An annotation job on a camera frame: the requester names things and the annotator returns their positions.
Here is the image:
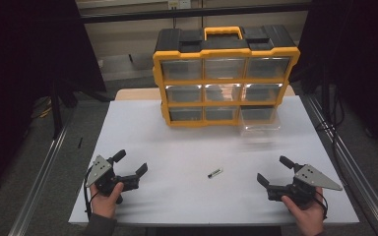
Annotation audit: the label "yellow floor cable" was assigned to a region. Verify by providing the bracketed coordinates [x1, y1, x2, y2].
[31, 97, 53, 120]

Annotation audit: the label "grid of clear drawers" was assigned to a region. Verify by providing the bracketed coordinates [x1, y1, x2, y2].
[160, 57, 291, 122]

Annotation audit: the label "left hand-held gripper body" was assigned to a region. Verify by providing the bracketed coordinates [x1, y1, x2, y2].
[85, 154, 141, 205]

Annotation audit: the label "right hand-held gripper black cable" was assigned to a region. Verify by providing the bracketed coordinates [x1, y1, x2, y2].
[314, 190, 329, 220]

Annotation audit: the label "metal floor rail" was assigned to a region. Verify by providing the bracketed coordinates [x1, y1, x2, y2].
[8, 122, 72, 236]
[303, 94, 378, 236]

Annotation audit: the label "black floor cables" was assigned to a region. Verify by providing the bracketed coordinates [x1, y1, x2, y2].
[314, 94, 353, 191]

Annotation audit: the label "clear plastic drawer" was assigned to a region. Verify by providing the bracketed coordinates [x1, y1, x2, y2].
[239, 105, 282, 137]

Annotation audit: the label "black horizontal bar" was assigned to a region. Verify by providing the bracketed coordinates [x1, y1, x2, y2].
[78, 2, 313, 25]

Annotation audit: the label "black metal stand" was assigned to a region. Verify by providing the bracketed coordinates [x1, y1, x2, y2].
[50, 78, 80, 139]

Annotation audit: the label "hand-held gripper black cable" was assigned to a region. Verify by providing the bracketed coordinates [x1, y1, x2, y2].
[314, 190, 329, 220]
[83, 175, 100, 221]

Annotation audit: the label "white table cover sheet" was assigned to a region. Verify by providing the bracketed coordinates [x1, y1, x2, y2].
[68, 94, 360, 227]

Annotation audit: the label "person's right hand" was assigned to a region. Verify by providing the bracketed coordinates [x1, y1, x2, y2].
[281, 186, 326, 236]

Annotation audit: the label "person's left hand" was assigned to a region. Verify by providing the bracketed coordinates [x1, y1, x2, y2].
[89, 181, 125, 220]

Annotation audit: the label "black curtain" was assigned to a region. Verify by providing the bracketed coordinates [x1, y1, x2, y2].
[288, 0, 378, 163]
[0, 0, 107, 201]

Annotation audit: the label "yellow and black organizer cabinet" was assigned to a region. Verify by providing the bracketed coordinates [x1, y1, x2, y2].
[152, 25, 301, 128]

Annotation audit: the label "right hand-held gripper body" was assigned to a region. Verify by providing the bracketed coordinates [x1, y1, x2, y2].
[266, 162, 344, 208]

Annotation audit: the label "small screw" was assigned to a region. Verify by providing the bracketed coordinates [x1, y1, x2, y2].
[207, 167, 224, 179]

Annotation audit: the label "left hand-held gripper black cable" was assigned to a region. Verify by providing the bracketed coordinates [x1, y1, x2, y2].
[83, 175, 100, 221]

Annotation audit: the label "white wall outlet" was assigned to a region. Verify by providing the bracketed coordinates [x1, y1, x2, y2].
[167, 0, 192, 10]

